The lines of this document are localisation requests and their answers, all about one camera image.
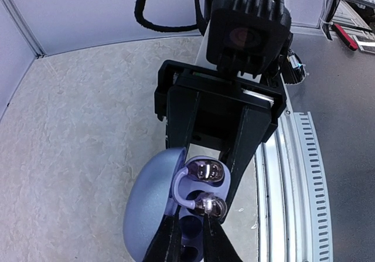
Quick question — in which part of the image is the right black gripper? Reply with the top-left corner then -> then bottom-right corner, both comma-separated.
154,60 -> 287,206

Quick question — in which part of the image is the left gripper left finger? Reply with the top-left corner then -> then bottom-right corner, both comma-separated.
143,212 -> 182,262

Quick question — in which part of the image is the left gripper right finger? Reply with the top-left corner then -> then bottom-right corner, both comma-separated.
203,215 -> 242,262

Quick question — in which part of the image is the purple earbud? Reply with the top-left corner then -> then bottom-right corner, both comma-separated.
171,156 -> 231,219

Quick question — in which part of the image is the blue-grey earbud charging case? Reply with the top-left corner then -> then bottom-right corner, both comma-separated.
122,147 -> 232,262

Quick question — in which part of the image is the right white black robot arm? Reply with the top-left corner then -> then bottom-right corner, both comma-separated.
155,0 -> 292,205

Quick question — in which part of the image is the red black tool outside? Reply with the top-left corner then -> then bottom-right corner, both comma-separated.
332,23 -> 359,51

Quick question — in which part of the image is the front aluminium rail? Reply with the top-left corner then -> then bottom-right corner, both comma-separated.
255,109 -> 334,261

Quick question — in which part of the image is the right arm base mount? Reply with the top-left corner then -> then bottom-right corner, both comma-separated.
280,49 -> 309,85

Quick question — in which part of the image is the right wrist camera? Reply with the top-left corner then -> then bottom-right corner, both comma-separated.
195,0 -> 293,78

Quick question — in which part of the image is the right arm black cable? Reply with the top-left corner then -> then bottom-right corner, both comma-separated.
134,0 -> 212,39

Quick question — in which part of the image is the white cable bundle outside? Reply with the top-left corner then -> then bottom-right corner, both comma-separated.
319,0 -> 343,42

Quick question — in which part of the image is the right aluminium frame post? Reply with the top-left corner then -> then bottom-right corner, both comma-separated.
1,0 -> 46,59

